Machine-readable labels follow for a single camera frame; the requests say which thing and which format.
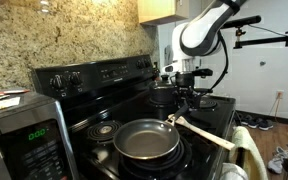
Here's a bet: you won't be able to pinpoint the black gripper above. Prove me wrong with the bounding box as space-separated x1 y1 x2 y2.
175 68 213 109

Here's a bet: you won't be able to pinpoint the wooden slotted spatula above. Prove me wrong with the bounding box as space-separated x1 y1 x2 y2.
166 114 235 150

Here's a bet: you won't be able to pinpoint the grey non-stick frying pan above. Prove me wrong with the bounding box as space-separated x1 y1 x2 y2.
113 118 180 160

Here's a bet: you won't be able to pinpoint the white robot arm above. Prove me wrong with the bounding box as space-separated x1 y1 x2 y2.
162 0 247 109

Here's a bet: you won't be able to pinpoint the black electric stove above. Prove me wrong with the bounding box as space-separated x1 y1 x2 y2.
32 55 228 180

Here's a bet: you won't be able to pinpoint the black lidded pot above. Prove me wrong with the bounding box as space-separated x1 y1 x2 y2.
149 75 176 105

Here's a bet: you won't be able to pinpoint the wooden upper cabinet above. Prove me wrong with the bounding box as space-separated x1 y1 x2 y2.
137 0 190 25

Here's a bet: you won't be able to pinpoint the dark sneakers on floor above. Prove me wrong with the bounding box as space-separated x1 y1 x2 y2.
241 115 273 131

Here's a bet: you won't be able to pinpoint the grey-blue hanging towel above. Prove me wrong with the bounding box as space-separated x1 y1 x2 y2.
220 163 249 180

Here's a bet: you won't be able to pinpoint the cream hanging towel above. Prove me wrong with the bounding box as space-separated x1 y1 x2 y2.
229 126 268 180

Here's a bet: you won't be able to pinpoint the white sneaker on floor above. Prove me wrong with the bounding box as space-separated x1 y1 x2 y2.
267 146 288 174

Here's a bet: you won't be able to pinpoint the black microwave oven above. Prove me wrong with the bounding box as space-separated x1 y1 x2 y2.
0 92 79 180

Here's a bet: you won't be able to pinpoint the papers on microwave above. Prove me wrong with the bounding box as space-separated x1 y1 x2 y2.
0 89 28 110

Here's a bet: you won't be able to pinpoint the black camera on boom arm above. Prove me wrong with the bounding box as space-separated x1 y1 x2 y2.
219 14 288 50

